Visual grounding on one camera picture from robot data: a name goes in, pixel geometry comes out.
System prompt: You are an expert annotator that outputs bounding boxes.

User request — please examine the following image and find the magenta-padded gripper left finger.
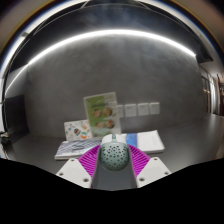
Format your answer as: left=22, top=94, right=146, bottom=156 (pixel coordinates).
left=55, top=143, right=115, bottom=191

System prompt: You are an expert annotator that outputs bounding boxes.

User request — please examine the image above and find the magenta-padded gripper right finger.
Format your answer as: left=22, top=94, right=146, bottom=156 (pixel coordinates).
left=114, top=143, right=172, bottom=191

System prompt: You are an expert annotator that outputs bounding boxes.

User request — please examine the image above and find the mint and white perforated mouse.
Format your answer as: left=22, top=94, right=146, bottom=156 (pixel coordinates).
left=98, top=133, right=130, bottom=173

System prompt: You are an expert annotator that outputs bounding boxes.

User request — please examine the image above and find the grey striped book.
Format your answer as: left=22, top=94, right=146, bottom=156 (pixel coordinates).
left=54, top=138, right=103, bottom=160

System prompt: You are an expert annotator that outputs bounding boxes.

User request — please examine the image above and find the white book with blue band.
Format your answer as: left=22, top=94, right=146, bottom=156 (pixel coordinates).
left=121, top=129, right=166, bottom=154

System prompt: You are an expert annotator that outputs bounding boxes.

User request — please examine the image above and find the small white sticker card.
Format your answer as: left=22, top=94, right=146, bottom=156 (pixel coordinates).
left=63, top=119, right=93, bottom=142

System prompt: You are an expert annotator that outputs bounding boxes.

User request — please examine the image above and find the green standing brochure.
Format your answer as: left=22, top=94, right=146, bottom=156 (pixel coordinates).
left=83, top=91, right=122, bottom=139

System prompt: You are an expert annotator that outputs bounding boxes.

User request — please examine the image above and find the dark monitor screen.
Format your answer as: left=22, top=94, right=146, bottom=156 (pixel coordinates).
left=3, top=94, right=29, bottom=134

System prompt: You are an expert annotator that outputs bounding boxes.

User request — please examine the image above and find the black-framed glass partition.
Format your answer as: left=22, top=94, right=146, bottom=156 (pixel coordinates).
left=199, top=66, right=224, bottom=116

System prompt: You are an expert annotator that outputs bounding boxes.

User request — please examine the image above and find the white LED light strip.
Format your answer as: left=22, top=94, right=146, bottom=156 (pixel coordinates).
left=4, top=29, right=198, bottom=98

